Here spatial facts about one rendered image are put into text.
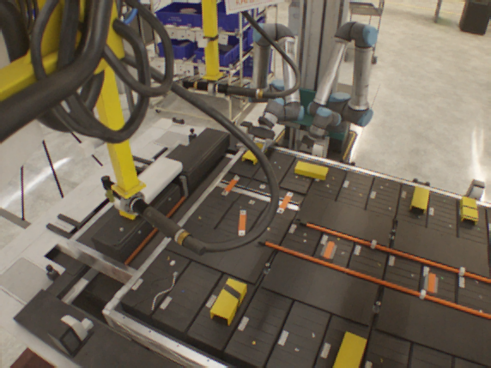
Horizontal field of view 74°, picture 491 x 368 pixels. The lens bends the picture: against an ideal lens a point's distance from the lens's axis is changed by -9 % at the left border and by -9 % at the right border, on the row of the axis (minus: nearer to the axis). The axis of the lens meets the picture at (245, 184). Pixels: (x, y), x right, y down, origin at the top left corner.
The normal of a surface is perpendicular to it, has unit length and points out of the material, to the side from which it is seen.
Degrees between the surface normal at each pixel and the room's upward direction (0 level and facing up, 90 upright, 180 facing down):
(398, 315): 0
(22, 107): 58
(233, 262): 0
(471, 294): 0
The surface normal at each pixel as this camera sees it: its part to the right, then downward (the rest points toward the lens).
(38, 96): 0.82, -0.27
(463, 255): 0.00, -0.77
